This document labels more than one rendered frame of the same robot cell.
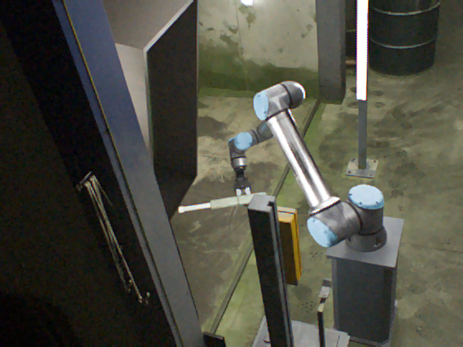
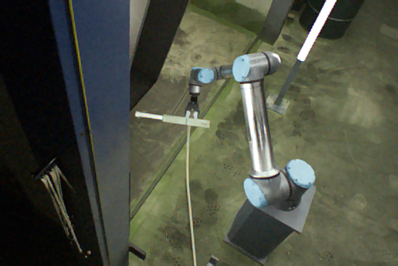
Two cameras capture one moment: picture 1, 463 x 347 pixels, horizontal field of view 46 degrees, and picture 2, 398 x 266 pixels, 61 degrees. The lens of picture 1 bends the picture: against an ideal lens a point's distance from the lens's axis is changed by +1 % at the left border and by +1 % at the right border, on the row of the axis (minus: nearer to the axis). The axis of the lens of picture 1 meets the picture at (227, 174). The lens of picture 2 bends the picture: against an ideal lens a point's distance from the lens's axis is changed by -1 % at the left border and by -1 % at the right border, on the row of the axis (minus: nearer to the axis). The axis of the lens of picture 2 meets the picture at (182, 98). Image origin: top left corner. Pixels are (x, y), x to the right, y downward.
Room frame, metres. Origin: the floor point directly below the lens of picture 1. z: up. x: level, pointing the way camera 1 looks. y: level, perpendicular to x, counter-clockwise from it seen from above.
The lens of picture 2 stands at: (0.91, 0.17, 2.32)
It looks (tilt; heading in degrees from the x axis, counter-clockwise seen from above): 49 degrees down; 354
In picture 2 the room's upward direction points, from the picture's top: 11 degrees clockwise
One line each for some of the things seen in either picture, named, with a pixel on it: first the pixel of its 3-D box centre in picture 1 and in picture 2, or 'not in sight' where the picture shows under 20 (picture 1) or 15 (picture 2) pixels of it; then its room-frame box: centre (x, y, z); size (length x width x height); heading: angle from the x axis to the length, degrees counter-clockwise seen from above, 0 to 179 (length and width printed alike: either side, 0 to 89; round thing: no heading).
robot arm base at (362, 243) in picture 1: (365, 229); (286, 190); (1.73, -0.57, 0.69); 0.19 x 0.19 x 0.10
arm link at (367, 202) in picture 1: (364, 208); (294, 179); (1.73, -0.57, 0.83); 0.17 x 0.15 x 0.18; 112
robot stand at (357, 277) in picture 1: (365, 281); (265, 216); (1.73, -0.57, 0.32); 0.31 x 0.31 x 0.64; 62
